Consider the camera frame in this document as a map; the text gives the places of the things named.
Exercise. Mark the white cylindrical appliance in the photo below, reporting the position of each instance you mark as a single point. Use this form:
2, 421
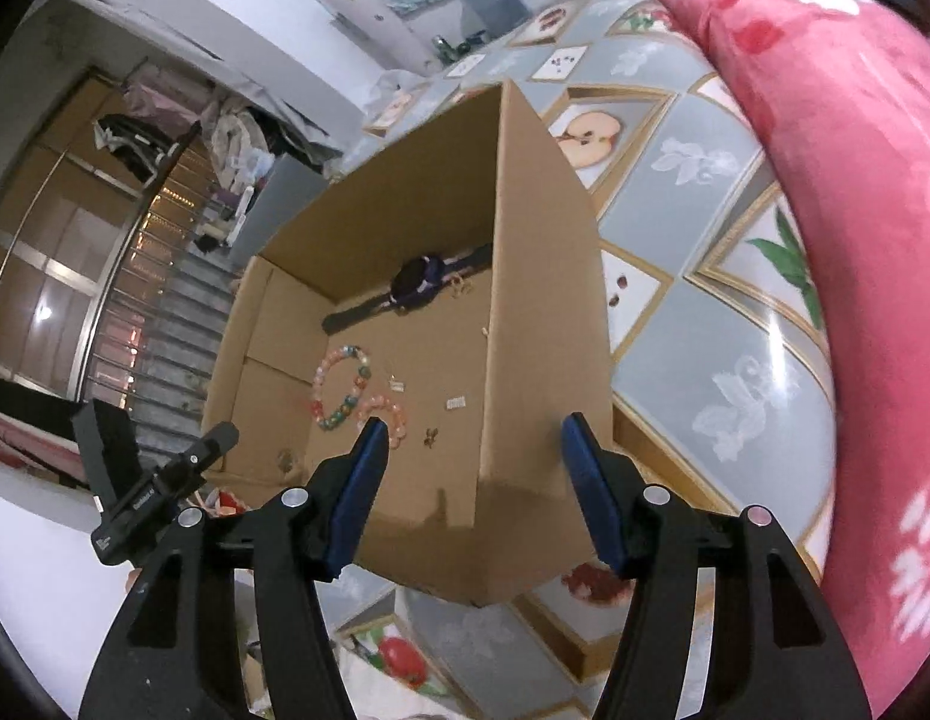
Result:
360, 7

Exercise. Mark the fruit print tablecloth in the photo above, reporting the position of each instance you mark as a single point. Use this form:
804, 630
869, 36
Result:
720, 315

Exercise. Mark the brown cardboard box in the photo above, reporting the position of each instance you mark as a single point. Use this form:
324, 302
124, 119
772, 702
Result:
547, 315

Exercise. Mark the metal stair railing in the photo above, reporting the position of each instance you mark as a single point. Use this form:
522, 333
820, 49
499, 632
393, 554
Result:
172, 300

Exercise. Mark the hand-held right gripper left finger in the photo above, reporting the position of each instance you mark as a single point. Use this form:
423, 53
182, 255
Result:
354, 502

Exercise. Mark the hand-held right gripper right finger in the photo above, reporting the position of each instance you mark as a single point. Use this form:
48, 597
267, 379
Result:
594, 502

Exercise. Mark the pile of clothes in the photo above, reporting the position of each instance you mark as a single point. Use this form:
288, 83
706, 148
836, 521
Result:
240, 142

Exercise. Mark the gold butterfly earring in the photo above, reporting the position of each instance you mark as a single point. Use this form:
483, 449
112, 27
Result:
459, 285
433, 436

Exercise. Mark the pink floral blanket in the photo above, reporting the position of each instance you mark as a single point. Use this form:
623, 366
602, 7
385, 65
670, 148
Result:
847, 127

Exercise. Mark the dark hanging garment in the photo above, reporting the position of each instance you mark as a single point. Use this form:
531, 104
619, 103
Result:
135, 142

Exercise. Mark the small silver clip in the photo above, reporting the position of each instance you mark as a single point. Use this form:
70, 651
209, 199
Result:
456, 403

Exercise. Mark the wooden wardrobe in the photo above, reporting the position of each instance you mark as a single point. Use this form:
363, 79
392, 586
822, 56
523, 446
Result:
60, 240

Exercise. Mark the grey board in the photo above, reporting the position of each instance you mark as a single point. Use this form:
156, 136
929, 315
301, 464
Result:
285, 195

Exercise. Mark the white plastic bag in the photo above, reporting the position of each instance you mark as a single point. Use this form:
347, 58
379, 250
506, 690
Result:
397, 82

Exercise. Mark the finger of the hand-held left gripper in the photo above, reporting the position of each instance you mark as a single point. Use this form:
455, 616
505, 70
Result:
214, 442

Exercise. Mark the pink hanging garment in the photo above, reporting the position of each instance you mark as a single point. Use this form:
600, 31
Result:
165, 90

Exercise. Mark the dark round watch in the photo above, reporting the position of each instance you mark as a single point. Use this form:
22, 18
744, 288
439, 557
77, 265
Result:
412, 285

